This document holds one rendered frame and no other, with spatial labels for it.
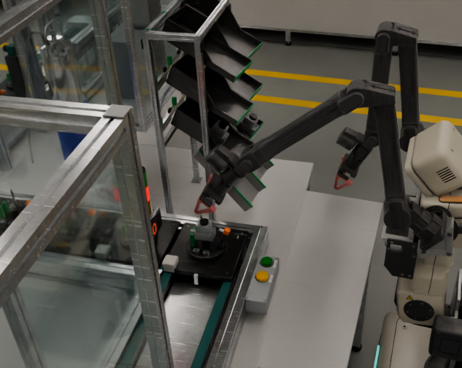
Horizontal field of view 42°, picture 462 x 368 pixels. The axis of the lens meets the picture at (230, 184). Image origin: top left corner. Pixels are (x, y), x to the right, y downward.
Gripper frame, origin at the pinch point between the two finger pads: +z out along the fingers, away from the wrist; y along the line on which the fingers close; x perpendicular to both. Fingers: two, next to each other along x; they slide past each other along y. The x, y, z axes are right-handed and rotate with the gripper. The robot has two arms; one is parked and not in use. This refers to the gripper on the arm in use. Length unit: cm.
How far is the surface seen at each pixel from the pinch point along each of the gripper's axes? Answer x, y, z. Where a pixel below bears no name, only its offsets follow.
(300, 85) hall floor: 61, -315, 101
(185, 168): -1, -60, 42
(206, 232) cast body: 8.3, 2.1, 7.1
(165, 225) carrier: -0.3, -8.8, 27.2
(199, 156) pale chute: -7.2, -23.0, 3.9
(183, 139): -5, -108, 67
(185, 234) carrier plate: 6.2, -5.8, 21.4
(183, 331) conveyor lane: 18.8, 31.8, 17.7
